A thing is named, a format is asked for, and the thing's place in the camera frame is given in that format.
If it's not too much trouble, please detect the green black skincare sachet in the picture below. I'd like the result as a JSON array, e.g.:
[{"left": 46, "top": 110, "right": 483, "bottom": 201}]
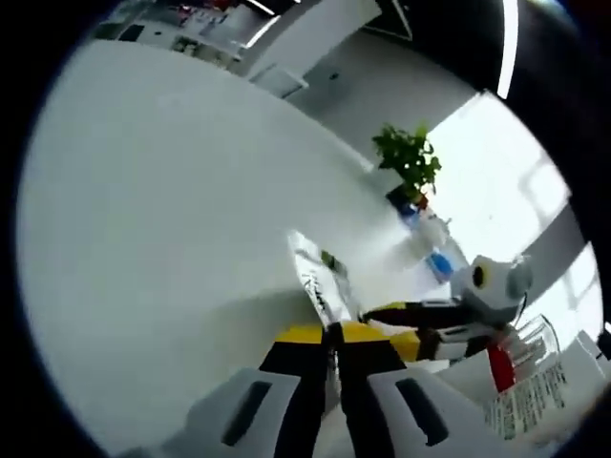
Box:
[{"left": 284, "top": 229, "right": 355, "bottom": 329}]

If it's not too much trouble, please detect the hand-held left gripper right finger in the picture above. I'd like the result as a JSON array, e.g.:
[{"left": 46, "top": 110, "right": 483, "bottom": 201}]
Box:
[{"left": 339, "top": 322, "right": 507, "bottom": 458}]

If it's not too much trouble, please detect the blue white packet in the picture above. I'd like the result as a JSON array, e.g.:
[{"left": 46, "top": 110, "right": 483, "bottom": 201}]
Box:
[{"left": 426, "top": 251, "right": 453, "bottom": 279}]

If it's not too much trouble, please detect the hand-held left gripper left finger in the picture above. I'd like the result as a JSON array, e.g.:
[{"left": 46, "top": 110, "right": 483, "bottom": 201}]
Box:
[{"left": 157, "top": 323, "right": 343, "bottom": 458}]

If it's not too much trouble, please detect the green potted plant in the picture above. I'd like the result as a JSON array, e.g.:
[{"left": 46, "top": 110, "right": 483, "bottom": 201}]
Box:
[{"left": 370, "top": 122, "right": 444, "bottom": 212}]

